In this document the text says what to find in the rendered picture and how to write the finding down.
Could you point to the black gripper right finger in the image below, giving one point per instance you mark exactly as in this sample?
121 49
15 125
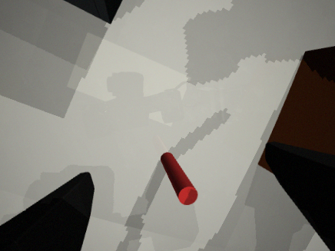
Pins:
308 177

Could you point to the red peg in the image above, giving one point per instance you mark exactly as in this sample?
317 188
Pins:
183 187

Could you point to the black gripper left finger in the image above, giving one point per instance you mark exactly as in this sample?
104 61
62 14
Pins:
57 222

